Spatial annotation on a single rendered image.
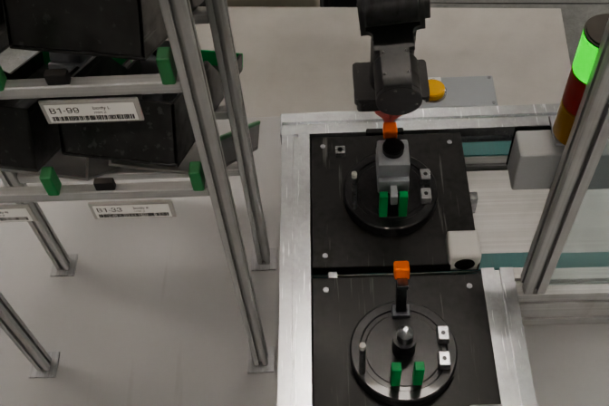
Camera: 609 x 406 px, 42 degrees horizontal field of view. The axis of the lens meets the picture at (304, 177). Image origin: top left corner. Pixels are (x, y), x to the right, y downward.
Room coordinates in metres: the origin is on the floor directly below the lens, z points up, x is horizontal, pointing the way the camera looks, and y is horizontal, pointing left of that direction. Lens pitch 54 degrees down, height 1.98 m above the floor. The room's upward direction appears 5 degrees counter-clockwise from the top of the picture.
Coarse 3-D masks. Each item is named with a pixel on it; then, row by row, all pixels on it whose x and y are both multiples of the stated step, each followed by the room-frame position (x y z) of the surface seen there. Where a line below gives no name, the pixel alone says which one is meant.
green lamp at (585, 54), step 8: (584, 40) 0.54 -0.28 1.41; (584, 48) 0.54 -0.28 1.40; (592, 48) 0.53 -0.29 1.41; (576, 56) 0.55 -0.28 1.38; (584, 56) 0.54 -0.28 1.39; (592, 56) 0.53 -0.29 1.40; (576, 64) 0.54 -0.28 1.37; (584, 64) 0.53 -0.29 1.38; (592, 64) 0.53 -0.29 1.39; (576, 72) 0.54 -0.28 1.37; (584, 72) 0.53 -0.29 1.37; (584, 80) 0.53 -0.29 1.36
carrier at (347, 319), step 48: (336, 288) 0.53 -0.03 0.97; (384, 288) 0.52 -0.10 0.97; (432, 288) 0.52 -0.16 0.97; (480, 288) 0.51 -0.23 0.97; (336, 336) 0.46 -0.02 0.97; (384, 336) 0.44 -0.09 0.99; (432, 336) 0.44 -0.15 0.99; (480, 336) 0.44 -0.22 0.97; (336, 384) 0.39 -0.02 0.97; (384, 384) 0.38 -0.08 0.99; (432, 384) 0.37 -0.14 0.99; (480, 384) 0.37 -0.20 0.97
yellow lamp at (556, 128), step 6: (558, 108) 0.56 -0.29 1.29; (564, 108) 0.54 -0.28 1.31; (558, 114) 0.55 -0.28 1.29; (564, 114) 0.54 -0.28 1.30; (570, 114) 0.53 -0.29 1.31; (558, 120) 0.54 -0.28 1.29; (564, 120) 0.54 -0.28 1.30; (570, 120) 0.53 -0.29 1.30; (558, 126) 0.54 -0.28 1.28; (564, 126) 0.53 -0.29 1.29; (570, 126) 0.53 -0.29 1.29; (558, 132) 0.54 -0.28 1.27; (564, 132) 0.53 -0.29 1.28; (558, 138) 0.54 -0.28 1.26; (564, 138) 0.53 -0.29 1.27; (564, 144) 0.53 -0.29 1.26
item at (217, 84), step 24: (96, 72) 0.65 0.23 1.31; (120, 72) 0.70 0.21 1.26; (216, 72) 0.66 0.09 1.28; (96, 96) 0.56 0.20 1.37; (120, 96) 0.68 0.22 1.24; (216, 96) 0.65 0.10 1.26; (144, 120) 0.54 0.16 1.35; (168, 120) 0.54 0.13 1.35; (72, 144) 0.55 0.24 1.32; (96, 144) 0.54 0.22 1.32; (120, 144) 0.54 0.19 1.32; (144, 144) 0.53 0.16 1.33; (168, 144) 0.53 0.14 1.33; (192, 144) 0.56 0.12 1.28
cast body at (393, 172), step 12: (384, 144) 0.68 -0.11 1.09; (396, 144) 0.68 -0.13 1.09; (408, 144) 0.69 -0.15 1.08; (384, 156) 0.67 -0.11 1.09; (396, 156) 0.66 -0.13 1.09; (408, 156) 0.66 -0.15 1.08; (384, 168) 0.65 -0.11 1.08; (396, 168) 0.65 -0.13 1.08; (408, 168) 0.65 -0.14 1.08; (384, 180) 0.65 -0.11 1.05; (396, 180) 0.65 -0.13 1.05; (408, 180) 0.64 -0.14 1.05; (396, 192) 0.63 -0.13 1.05; (396, 204) 0.62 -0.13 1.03
